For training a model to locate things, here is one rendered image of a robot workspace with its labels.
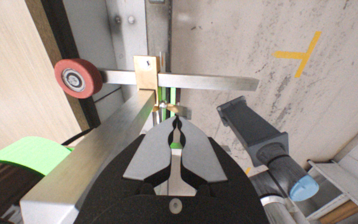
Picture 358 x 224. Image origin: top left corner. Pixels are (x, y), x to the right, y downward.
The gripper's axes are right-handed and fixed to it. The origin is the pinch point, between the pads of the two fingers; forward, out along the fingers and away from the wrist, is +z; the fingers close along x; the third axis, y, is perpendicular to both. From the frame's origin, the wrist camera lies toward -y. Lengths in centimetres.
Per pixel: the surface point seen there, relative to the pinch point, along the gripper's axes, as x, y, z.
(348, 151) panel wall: 265, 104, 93
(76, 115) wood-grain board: -25.4, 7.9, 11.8
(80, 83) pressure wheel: -20.4, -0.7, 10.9
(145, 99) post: -6.2, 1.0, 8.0
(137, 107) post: -6.5, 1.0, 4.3
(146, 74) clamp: -7.3, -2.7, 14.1
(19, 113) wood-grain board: -40.2, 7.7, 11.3
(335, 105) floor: 192, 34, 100
